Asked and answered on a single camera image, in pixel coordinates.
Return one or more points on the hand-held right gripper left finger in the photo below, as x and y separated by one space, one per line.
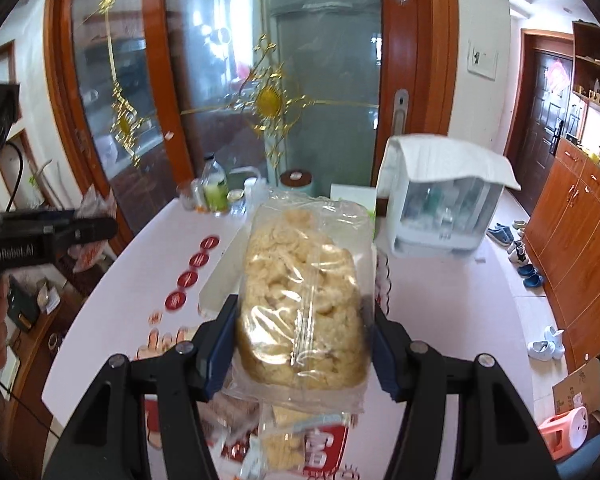
222 345

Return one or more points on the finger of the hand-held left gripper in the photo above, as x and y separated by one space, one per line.
95 232

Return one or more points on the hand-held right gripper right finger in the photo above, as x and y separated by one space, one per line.
382 360

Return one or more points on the clear bag of puffed snacks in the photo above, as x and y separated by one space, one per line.
300 285

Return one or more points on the clear yellow cracker packet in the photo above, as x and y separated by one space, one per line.
285 445

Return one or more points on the red print plastic bag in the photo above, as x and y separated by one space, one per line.
91 255

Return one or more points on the printed cartoon tablecloth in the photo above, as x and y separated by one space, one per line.
455 300

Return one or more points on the clear drinking glass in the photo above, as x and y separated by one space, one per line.
186 197

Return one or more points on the green label bottle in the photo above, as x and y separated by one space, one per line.
216 190

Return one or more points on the small glass jar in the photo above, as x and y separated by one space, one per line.
236 202

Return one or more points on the white countertop cup cabinet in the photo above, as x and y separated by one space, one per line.
440 220

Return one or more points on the white plastic bottle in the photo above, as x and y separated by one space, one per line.
252 195

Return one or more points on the pair of white shoes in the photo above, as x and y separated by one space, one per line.
547 344

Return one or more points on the pair of blue shoes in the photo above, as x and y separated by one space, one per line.
530 276

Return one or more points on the pair of blue slippers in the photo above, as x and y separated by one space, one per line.
501 235

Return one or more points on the teal ceramic canister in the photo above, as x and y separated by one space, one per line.
297 186

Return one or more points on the pink plastic stool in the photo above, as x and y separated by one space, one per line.
562 430

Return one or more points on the cardboard box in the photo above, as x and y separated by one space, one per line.
577 387

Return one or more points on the white cloth cover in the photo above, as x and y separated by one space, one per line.
445 160

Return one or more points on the wooden hallway cabinet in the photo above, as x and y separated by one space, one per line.
580 240

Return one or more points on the brown entrance door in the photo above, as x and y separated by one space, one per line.
540 125

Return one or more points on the wooden framed glass sliding door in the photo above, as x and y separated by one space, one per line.
320 60

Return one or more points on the white wall switch panel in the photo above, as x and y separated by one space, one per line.
482 61

